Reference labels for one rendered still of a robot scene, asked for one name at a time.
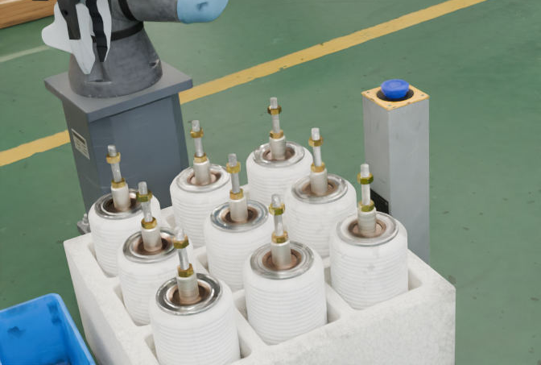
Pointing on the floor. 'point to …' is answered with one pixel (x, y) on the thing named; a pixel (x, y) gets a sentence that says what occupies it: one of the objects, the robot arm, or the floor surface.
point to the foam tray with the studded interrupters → (104, 297)
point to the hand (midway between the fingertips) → (98, 57)
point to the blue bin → (41, 334)
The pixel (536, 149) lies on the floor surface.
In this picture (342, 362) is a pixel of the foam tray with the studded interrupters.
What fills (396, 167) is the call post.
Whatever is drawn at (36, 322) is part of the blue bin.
